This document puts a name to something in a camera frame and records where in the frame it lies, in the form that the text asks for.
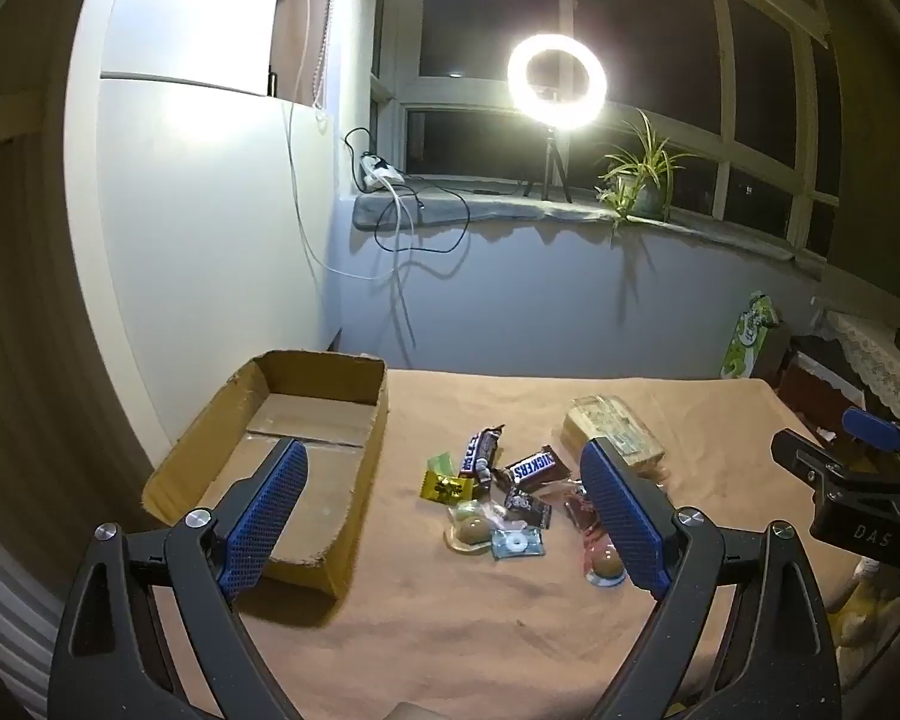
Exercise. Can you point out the clear green candy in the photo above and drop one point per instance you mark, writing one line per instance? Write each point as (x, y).
(463, 508)

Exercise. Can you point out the white window frame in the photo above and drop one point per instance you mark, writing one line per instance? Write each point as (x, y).
(720, 139)

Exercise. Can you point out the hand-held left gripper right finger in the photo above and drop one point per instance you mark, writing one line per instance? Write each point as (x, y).
(626, 517)

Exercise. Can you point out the yellow cloth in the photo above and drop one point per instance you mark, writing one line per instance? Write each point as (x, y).
(862, 611)

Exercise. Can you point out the dark brown box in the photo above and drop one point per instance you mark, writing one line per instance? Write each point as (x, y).
(810, 382)

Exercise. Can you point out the dark chocolate bar blue label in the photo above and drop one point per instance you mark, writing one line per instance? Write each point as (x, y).
(476, 454)

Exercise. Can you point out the white wardrobe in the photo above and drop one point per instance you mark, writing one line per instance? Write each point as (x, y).
(195, 202)

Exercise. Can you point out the cardboard box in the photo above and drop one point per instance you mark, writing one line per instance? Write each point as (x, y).
(195, 450)

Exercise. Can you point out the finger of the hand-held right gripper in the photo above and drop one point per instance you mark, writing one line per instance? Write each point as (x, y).
(802, 456)
(870, 427)

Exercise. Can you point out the grey windowsill cover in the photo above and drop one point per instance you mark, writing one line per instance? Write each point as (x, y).
(495, 208)

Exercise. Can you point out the yellow candy packet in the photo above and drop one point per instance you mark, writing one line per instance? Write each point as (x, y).
(442, 487)

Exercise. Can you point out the black tripod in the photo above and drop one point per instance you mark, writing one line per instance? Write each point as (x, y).
(547, 165)

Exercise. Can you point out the lace cloth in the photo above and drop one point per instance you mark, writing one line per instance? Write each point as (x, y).
(881, 360)

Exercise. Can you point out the brown chocolate bar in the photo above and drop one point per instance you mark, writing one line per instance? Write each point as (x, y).
(532, 466)

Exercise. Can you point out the green printed bag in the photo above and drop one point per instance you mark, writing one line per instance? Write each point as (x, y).
(746, 337)

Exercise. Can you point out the white radiator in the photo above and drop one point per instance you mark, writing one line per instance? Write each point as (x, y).
(7, 592)

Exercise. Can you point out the potted spider plant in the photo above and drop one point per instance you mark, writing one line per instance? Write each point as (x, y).
(641, 199)

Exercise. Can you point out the clear cracker pack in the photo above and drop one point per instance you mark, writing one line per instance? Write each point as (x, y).
(615, 427)

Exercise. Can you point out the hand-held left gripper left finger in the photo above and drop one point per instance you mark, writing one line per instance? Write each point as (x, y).
(262, 517)

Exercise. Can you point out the small dark snack packet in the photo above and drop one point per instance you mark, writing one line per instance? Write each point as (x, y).
(529, 508)

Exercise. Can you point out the brown jelly cup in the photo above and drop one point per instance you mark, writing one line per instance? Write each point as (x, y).
(471, 532)
(606, 564)

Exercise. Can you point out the white power strip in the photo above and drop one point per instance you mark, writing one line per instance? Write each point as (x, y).
(379, 171)

